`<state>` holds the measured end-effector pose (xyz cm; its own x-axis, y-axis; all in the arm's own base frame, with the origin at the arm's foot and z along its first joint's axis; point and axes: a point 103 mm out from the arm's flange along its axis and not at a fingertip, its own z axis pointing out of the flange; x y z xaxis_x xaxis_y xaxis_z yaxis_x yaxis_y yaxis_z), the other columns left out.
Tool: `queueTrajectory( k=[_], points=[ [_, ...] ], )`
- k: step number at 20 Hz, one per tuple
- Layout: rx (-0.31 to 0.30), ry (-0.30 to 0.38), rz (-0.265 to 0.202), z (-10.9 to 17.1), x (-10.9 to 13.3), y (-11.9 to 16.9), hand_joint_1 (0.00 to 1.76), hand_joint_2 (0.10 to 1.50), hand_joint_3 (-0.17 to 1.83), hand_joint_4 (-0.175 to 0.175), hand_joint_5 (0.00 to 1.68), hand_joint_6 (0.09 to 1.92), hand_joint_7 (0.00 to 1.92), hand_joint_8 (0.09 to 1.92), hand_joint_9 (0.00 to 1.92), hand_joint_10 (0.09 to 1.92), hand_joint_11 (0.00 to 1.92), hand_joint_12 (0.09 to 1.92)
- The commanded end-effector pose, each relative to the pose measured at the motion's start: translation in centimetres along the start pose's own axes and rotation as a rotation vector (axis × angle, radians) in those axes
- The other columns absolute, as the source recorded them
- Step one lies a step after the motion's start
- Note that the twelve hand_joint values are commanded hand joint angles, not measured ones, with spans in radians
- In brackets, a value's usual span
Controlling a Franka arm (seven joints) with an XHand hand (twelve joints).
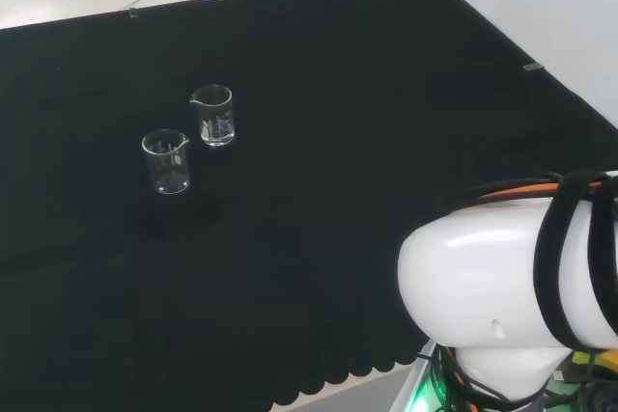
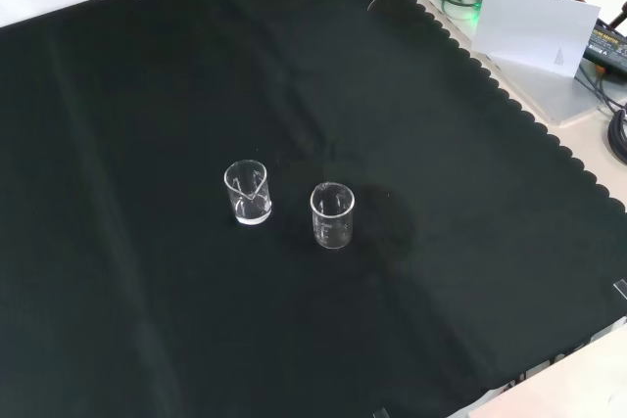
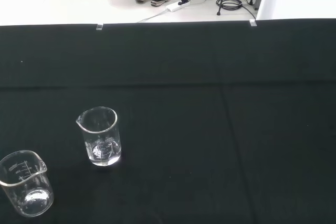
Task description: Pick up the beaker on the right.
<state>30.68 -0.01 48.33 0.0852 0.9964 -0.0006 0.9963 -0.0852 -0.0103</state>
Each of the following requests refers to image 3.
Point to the black bench cloth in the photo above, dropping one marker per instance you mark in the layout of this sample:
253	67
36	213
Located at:
199	119

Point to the white power strip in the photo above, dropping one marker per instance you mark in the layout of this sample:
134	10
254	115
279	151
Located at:
176	6

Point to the clear cloth clip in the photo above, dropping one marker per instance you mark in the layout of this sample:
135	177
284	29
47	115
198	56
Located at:
99	26
252	22

